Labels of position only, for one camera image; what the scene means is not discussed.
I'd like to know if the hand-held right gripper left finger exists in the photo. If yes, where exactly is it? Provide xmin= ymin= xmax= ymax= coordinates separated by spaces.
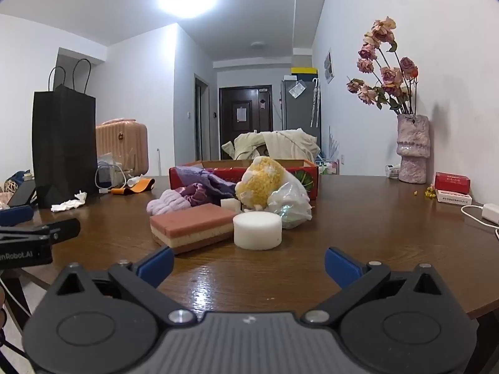
xmin=47 ymin=246 xmax=195 ymax=327

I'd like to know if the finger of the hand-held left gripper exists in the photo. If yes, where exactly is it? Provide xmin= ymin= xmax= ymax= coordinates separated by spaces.
xmin=41 ymin=218 xmax=81 ymax=244
xmin=0 ymin=205 xmax=35 ymax=227

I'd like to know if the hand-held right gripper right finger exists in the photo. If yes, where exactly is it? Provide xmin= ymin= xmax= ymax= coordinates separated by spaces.
xmin=303 ymin=247 xmax=452 ymax=325

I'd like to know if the pink layered sponge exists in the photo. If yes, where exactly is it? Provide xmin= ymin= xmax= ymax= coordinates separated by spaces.
xmin=150 ymin=203 xmax=237 ymax=256

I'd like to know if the light purple fluffy scrunchie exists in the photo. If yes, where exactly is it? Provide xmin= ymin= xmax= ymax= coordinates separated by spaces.
xmin=147 ymin=188 xmax=196 ymax=216

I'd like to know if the purple satin scrunchie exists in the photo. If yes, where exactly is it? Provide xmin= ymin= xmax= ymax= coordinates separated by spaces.
xmin=182 ymin=183 xmax=212 ymax=205

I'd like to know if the iridescent plastic bag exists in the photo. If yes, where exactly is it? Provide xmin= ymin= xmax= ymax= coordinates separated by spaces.
xmin=267 ymin=171 xmax=313 ymax=230

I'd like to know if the white round sponge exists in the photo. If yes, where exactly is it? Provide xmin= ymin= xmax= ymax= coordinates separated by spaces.
xmin=233 ymin=211 xmax=283 ymax=250

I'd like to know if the purple felt cloth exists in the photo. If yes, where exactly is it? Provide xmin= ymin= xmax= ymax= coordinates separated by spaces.
xmin=174 ymin=165 xmax=238 ymax=199

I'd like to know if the yellow fluffy plush ball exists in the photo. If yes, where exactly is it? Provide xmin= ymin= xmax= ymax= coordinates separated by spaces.
xmin=235 ymin=156 xmax=297 ymax=212

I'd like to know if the red cardboard box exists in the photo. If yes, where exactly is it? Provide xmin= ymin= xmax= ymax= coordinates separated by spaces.
xmin=168 ymin=159 xmax=319 ymax=200

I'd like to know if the black phone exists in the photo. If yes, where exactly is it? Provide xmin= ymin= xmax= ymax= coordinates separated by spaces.
xmin=7 ymin=181 xmax=37 ymax=208

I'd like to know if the crumpled white tissue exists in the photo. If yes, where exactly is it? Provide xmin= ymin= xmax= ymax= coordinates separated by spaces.
xmin=51 ymin=190 xmax=87 ymax=213

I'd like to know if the clear plastic pouch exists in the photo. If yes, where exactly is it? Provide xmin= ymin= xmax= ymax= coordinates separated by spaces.
xmin=97 ymin=154 xmax=129 ymax=188

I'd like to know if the black paper bag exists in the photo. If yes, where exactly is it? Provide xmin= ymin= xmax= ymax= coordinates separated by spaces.
xmin=32 ymin=58 xmax=98 ymax=209

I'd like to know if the pink suitcase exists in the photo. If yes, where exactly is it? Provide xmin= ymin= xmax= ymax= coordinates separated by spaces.
xmin=95 ymin=119 xmax=149 ymax=176

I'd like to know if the flat white box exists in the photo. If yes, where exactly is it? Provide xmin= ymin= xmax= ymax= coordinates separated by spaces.
xmin=435 ymin=189 xmax=473 ymax=205

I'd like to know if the beige coat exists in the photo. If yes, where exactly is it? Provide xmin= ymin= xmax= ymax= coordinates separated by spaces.
xmin=221 ymin=128 xmax=321 ymax=161

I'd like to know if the pink textured vase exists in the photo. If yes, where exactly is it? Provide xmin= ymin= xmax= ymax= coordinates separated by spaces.
xmin=396 ymin=114 xmax=430 ymax=185

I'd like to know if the small red box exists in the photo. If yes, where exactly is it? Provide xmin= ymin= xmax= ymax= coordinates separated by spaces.
xmin=434 ymin=172 xmax=471 ymax=193

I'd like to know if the grey interior door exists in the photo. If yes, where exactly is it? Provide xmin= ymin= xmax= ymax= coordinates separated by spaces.
xmin=194 ymin=73 xmax=211 ymax=160

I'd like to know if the grey refrigerator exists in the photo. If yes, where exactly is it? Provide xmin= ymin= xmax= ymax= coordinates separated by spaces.
xmin=281 ymin=79 xmax=321 ymax=133

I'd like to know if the dark brown door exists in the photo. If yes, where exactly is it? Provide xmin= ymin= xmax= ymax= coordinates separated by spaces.
xmin=219 ymin=84 xmax=273 ymax=160

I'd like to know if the white folded umbrella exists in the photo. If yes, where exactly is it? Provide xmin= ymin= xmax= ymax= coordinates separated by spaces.
xmin=311 ymin=78 xmax=322 ymax=128

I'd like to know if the bunch of dried roses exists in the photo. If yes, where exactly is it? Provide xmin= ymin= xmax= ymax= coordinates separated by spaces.
xmin=346 ymin=17 xmax=419 ymax=117

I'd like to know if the white charging cable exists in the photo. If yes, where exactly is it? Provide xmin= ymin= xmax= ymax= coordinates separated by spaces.
xmin=95 ymin=164 xmax=130 ymax=194

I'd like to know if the orange strap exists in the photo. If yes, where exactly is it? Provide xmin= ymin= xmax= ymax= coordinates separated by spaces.
xmin=110 ymin=178 xmax=156 ymax=195

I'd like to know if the white adapter cable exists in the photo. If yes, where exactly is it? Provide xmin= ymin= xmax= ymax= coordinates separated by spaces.
xmin=461 ymin=204 xmax=499 ymax=239

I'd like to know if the wall poster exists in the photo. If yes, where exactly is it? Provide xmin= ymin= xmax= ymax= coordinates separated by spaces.
xmin=324 ymin=49 xmax=335 ymax=84

